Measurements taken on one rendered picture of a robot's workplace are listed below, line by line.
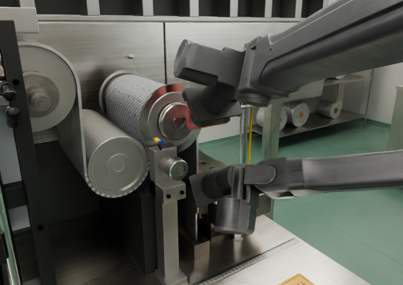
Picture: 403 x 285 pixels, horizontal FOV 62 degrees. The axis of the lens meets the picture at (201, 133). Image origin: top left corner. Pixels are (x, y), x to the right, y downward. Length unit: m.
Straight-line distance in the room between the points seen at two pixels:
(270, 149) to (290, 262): 0.84
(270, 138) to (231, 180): 1.00
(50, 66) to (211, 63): 0.27
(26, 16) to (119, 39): 0.44
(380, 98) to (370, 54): 5.32
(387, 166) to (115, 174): 0.47
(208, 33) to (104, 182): 0.62
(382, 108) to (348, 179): 5.02
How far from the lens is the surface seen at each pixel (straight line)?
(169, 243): 0.75
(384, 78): 5.53
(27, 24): 0.57
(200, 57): 0.47
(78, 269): 0.88
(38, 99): 0.50
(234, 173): 0.63
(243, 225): 0.61
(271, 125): 1.59
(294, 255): 0.90
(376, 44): 0.25
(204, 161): 1.05
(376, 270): 2.48
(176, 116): 0.67
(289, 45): 0.34
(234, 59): 0.49
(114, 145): 0.66
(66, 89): 0.62
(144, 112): 0.66
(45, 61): 0.61
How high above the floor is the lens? 1.44
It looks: 18 degrees down
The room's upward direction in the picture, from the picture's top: straight up
